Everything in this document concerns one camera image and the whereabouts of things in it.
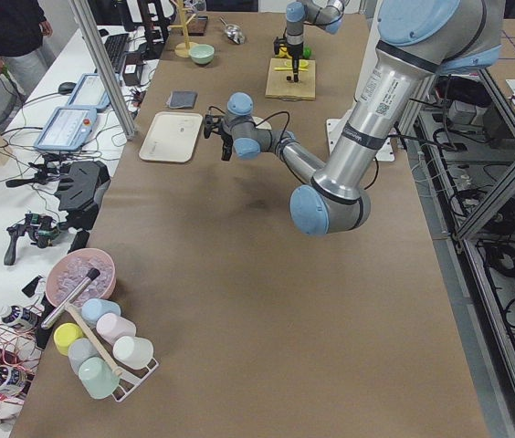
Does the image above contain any wooden cutting board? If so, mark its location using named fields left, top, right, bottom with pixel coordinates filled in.
left=265, top=57, right=316, bottom=100

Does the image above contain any blue cup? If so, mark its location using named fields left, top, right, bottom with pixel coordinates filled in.
left=81, top=298, right=121, bottom=328

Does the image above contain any mint green bowl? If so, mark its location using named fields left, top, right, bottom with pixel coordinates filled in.
left=189, top=44, right=215, bottom=66

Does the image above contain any white round plate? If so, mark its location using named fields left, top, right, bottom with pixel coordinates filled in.
left=253, top=116, right=272, bottom=130

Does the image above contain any black keyboard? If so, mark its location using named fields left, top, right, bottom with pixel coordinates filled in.
left=104, top=33, right=130, bottom=73

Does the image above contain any grey folded cloth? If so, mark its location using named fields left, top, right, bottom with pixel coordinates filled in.
left=166, top=90, right=197, bottom=110

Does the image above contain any metal muddler tool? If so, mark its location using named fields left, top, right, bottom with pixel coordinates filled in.
left=41, top=268, right=100, bottom=329

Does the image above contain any mint green cup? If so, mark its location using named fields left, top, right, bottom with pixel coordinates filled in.
left=78, top=357, right=120, bottom=400

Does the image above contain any cream rabbit tray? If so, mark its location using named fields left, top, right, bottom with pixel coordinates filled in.
left=139, top=111, right=203, bottom=163

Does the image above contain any white cup rack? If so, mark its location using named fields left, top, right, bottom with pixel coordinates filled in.
left=56, top=304, right=160, bottom=403

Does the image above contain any yellow plastic knife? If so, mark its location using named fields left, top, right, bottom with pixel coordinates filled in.
left=273, top=67, right=309, bottom=72

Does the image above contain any white cup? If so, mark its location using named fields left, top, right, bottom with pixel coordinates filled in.
left=112, top=336, right=153, bottom=370

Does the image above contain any metal scoop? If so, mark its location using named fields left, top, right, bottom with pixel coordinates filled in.
left=219, top=16, right=246, bottom=45

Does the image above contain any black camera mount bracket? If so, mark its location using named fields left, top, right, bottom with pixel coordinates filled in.
left=203, top=114, right=223, bottom=139

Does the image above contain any white pillar mount base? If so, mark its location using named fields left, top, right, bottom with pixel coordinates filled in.
left=327, top=1, right=395, bottom=166

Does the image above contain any yellow cup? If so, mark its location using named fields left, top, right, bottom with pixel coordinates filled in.
left=54, top=322, right=85, bottom=356

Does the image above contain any blue teach pendant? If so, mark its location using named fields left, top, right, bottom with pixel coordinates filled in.
left=67, top=73, right=110, bottom=112
left=34, top=106, right=98, bottom=152

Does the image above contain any pink cup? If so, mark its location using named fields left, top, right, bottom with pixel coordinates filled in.
left=96, top=312, right=137, bottom=345

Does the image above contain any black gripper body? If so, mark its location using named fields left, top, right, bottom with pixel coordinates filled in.
left=286, top=41, right=303, bottom=60
left=220, top=130, right=234, bottom=149

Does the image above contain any pink bowl with ice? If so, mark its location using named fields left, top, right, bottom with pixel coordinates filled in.
left=46, top=248, right=116, bottom=308

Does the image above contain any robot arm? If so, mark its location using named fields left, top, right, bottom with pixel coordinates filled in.
left=205, top=1, right=505, bottom=235
left=284, top=0, right=349, bottom=83

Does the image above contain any grey cup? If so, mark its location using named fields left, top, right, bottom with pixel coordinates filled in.
left=68, top=338, right=100, bottom=375

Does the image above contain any person in dark top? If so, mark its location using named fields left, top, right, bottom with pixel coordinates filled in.
left=0, top=0, right=53, bottom=96

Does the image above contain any aluminium frame post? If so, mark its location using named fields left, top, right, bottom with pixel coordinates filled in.
left=68, top=0, right=136, bottom=141

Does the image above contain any wooden mug tree stand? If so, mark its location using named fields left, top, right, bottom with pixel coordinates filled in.
left=168, top=0, right=197, bottom=58

